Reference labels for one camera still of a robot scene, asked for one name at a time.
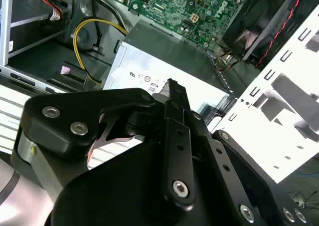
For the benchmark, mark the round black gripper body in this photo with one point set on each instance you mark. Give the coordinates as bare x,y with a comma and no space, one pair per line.
119,186

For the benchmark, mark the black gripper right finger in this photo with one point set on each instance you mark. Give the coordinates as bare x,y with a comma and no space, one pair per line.
219,151

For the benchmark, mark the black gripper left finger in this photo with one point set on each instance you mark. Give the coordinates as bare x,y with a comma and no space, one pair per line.
179,161

